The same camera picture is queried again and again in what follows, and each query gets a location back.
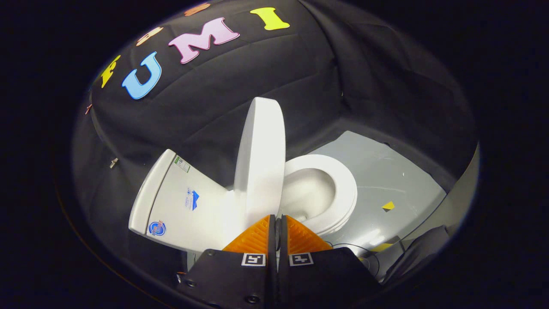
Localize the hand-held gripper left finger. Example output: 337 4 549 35
177 215 276 309

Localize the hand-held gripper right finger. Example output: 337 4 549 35
277 215 383 309

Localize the white ceramic toilet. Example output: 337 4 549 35
128 148 358 254

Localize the dark cloth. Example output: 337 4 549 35
381 226 450 285

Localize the black backdrop cloth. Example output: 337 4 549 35
71 0 479 297

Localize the thin black cable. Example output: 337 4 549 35
325 242 381 279

